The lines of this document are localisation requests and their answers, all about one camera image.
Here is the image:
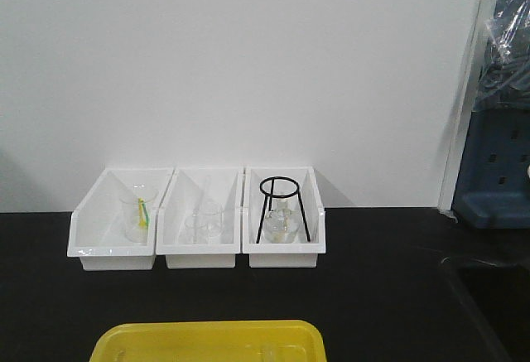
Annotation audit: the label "white storage bin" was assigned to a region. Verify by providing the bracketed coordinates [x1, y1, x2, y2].
[242, 167, 326, 268]
[67, 167, 174, 271]
[156, 167, 244, 269]

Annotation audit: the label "grey pegboard drying rack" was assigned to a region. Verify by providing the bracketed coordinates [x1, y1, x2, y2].
[451, 0, 529, 229]

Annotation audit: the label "plastic bag with tubing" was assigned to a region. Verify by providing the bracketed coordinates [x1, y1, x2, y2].
[473, 0, 529, 112]

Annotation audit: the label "glass flask in right bin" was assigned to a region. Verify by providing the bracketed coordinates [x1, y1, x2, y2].
[263, 199, 300, 244]

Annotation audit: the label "right white storage bin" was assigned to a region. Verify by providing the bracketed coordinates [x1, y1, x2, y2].
[242, 167, 326, 268]

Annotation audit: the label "glass beaker with yellow stick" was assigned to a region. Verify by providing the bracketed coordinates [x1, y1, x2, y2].
[118, 184, 158, 244]

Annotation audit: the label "yellow green stick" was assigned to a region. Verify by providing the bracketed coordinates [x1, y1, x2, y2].
[137, 198, 149, 229]

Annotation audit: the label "left white storage bin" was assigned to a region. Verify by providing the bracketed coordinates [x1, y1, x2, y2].
[67, 167, 174, 271]

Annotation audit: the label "glass beakers in middle bin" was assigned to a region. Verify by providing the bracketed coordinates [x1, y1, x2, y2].
[182, 175, 224, 244]

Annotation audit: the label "glass test tube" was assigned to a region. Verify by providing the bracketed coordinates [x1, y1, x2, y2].
[260, 344, 284, 362]

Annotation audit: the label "black lab sink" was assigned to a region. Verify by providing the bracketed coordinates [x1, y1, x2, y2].
[439, 256, 529, 361]

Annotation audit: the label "yellow plastic tray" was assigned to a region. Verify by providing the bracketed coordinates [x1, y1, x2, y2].
[90, 320, 327, 361]

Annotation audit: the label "middle white storage bin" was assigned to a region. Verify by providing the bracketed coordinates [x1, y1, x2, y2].
[156, 167, 244, 269]

